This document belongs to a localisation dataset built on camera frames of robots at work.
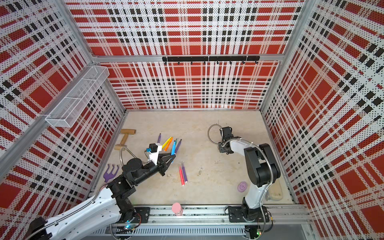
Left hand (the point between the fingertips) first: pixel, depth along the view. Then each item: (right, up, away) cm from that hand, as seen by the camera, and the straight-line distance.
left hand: (175, 154), depth 72 cm
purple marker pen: (-17, +5, +32) cm, 37 cm away
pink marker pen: (+1, -16, +14) cm, 21 cm away
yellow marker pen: (-11, +2, +29) cm, 31 cm away
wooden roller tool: (-43, +9, +35) cm, 56 cm away
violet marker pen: (-3, +2, +29) cm, 29 cm away
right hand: (+30, 0, +26) cm, 40 cm away
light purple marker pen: (+3, -14, +16) cm, 21 cm away
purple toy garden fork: (-44, -16, +15) cm, 49 cm away
